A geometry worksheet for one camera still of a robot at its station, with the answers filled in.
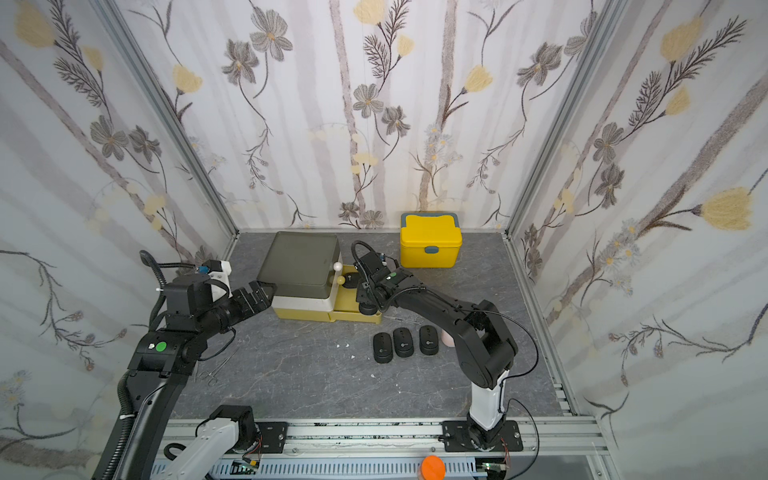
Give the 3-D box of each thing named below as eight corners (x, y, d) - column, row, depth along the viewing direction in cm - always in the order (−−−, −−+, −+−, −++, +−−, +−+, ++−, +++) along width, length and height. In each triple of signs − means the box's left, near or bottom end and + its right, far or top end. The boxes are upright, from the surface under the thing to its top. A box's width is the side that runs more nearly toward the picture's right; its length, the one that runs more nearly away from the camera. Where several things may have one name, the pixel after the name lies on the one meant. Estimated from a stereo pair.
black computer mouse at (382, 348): (373, 363, 89) (372, 359, 86) (374, 336, 94) (373, 332, 92) (392, 363, 89) (392, 359, 86) (392, 336, 94) (392, 332, 92)
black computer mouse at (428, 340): (420, 355, 90) (421, 351, 88) (418, 329, 96) (419, 325, 94) (438, 355, 90) (439, 351, 88) (435, 329, 96) (436, 325, 94)
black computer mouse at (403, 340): (393, 357, 90) (393, 354, 88) (393, 331, 95) (393, 327, 93) (413, 357, 90) (413, 354, 88) (411, 331, 95) (412, 327, 93)
